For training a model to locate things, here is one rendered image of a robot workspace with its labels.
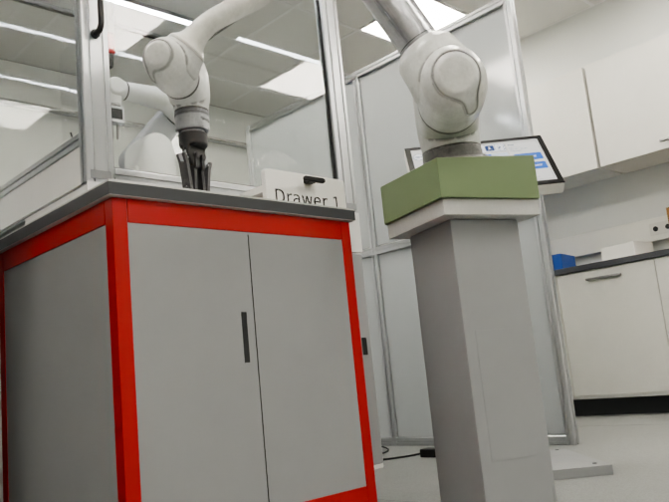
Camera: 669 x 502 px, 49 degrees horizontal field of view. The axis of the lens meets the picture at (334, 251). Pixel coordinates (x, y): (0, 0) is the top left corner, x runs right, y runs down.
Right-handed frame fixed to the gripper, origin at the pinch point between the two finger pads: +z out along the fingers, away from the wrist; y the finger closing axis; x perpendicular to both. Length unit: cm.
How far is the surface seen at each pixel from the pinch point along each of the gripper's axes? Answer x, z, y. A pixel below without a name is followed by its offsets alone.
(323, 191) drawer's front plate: -24.2, -4.8, 25.9
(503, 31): -57, -105, 177
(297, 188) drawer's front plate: -20.6, -4.6, 17.1
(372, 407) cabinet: -10, 58, 81
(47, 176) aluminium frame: 50, -19, -1
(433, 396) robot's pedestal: -49, 53, 25
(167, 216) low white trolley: -23, 13, -44
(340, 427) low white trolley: -38, 57, -7
